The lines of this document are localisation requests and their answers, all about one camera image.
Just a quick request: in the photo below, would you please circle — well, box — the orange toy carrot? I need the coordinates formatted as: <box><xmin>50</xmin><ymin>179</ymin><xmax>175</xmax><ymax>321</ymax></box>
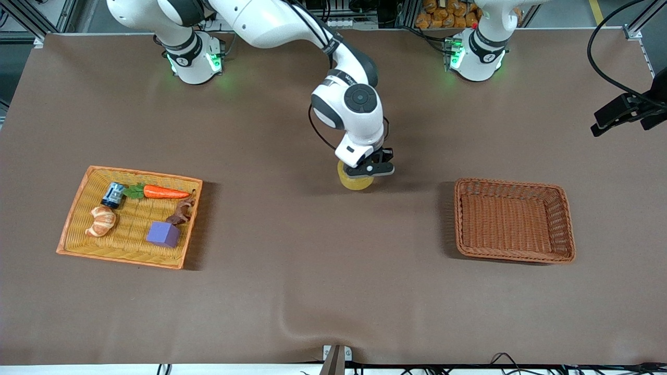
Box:
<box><xmin>123</xmin><ymin>183</ymin><xmax>191</xmax><ymax>201</ymax></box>

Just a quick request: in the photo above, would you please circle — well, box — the brown table cloth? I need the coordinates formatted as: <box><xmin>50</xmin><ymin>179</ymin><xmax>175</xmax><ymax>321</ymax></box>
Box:
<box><xmin>0</xmin><ymin>29</ymin><xmax>667</xmax><ymax>365</ymax></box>

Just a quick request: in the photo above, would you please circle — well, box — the brown wicker basket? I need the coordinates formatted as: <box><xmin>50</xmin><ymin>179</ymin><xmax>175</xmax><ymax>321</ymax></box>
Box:
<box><xmin>453</xmin><ymin>178</ymin><xmax>576</xmax><ymax>264</ymax></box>

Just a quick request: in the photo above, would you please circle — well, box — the brown twisted wooden piece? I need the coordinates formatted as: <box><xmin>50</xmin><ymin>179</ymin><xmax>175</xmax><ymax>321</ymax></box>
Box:
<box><xmin>166</xmin><ymin>190</ymin><xmax>197</xmax><ymax>226</ymax></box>

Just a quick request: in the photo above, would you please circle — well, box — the bag of orange toys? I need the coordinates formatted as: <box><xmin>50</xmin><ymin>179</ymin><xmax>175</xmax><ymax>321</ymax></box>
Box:
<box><xmin>415</xmin><ymin>0</ymin><xmax>523</xmax><ymax>29</ymax></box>

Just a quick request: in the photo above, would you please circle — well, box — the aluminium frame post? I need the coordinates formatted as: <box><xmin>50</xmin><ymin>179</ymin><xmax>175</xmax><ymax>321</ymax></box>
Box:
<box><xmin>623</xmin><ymin>0</ymin><xmax>667</xmax><ymax>41</ymax></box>
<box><xmin>0</xmin><ymin>0</ymin><xmax>79</xmax><ymax>40</ymax></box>

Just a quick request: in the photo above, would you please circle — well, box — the yellow clear tape roll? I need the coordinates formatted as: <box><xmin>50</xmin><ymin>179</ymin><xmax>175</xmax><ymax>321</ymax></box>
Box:
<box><xmin>338</xmin><ymin>160</ymin><xmax>375</xmax><ymax>191</ymax></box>

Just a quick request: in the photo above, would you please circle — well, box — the purple foam block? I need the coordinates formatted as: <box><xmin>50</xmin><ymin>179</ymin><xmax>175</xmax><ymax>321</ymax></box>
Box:
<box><xmin>145</xmin><ymin>221</ymin><xmax>181</xmax><ymax>249</ymax></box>

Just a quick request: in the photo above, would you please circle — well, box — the long white power strip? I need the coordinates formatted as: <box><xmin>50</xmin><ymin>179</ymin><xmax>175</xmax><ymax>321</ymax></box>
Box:
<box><xmin>326</xmin><ymin>18</ymin><xmax>378</xmax><ymax>30</ymax></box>

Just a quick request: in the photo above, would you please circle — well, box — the toy bread croissant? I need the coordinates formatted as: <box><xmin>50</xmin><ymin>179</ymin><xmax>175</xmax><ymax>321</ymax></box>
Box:
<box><xmin>85</xmin><ymin>205</ymin><xmax>117</xmax><ymax>238</ymax></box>

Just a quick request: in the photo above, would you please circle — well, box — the grey metal table bracket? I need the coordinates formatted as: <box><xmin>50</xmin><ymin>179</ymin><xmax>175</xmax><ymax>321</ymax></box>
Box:
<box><xmin>323</xmin><ymin>344</ymin><xmax>353</xmax><ymax>363</ymax></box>

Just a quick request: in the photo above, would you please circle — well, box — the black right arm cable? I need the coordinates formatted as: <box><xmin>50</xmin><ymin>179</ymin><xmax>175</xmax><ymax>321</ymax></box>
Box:
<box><xmin>284</xmin><ymin>0</ymin><xmax>344</xmax><ymax>153</ymax></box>

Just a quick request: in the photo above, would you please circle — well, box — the small blue can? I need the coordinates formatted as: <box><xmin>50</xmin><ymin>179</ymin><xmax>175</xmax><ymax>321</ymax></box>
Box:
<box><xmin>101</xmin><ymin>182</ymin><xmax>126</xmax><ymax>209</ymax></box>

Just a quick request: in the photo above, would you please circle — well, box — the yellow wicker tray orange rim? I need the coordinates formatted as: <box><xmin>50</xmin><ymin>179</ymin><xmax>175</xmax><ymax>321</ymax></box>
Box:
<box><xmin>56</xmin><ymin>165</ymin><xmax>203</xmax><ymax>270</ymax></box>

